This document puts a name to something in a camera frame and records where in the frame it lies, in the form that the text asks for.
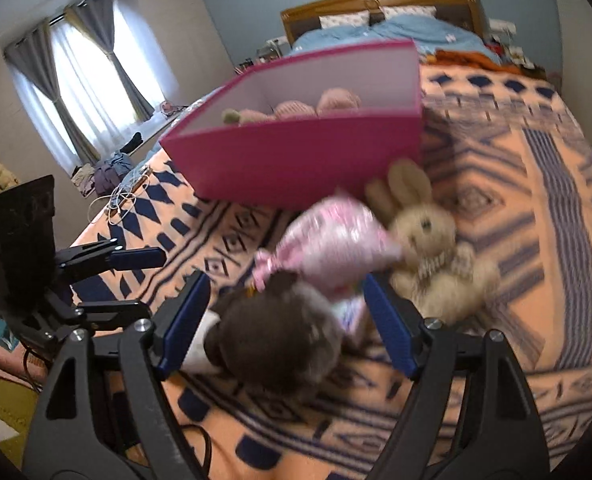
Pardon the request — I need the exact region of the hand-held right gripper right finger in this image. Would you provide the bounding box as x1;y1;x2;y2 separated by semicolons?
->
365;272;550;480

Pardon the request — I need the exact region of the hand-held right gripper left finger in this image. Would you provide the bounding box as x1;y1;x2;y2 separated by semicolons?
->
23;269;211;480

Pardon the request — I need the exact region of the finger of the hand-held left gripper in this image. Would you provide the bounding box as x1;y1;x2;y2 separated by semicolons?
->
56;239;167;282
70;299;153;335

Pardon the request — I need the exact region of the brown raccoon plush toy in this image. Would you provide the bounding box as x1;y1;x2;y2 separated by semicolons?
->
183;270;347;403

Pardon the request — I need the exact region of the pink cardboard box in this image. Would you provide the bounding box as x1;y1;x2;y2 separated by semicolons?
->
159;38;423;211

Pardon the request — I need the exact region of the pile of clothes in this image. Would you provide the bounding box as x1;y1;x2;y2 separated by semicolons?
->
70;152;134;197

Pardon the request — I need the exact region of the beige bunny plush toy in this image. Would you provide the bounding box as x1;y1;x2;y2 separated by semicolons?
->
365;158;502;323

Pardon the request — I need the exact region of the grey curtain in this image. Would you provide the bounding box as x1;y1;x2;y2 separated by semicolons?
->
3;20;101;161
68;0;155;122

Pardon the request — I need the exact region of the white sheer curtain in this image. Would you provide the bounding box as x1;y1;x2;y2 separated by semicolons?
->
16;0;177;177

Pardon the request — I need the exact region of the pink knitted plush toy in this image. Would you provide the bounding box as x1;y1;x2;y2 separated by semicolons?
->
238;87;364;123

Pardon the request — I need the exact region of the cluttered nightstand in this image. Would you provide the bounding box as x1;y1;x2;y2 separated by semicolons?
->
486;19;548;79
257;36;295;62

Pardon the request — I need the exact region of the orange cloth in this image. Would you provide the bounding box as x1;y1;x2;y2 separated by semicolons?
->
433;50;523;74

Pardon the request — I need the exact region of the blue floral duvet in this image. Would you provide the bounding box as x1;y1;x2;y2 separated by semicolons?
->
291;15;499;61

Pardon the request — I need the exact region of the white dotted pillow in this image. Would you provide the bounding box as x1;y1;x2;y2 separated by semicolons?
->
381;6;437;19
320;11;371;30

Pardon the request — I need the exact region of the white cable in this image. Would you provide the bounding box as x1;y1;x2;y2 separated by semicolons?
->
88;179;142;224

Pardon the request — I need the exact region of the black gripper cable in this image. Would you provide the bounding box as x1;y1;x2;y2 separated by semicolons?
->
176;424;213;480

